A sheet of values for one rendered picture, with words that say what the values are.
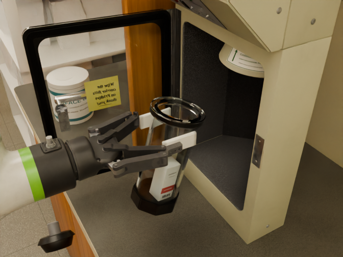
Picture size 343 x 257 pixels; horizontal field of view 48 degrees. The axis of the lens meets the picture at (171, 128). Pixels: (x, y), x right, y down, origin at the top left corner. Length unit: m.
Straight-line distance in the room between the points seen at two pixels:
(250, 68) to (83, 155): 0.34
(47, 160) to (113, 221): 0.35
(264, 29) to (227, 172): 0.47
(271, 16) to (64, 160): 0.39
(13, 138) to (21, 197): 2.32
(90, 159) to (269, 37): 0.35
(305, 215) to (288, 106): 0.38
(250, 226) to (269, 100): 0.32
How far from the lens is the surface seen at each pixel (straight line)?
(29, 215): 2.35
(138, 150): 0.68
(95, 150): 0.69
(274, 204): 0.87
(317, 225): 0.99
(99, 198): 1.01
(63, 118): 0.86
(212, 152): 1.01
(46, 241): 0.98
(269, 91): 0.66
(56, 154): 0.65
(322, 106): 1.19
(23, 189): 0.64
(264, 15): 0.57
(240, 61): 0.74
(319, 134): 1.23
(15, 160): 0.65
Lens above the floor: 1.65
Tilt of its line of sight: 36 degrees down
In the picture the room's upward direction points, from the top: straight up
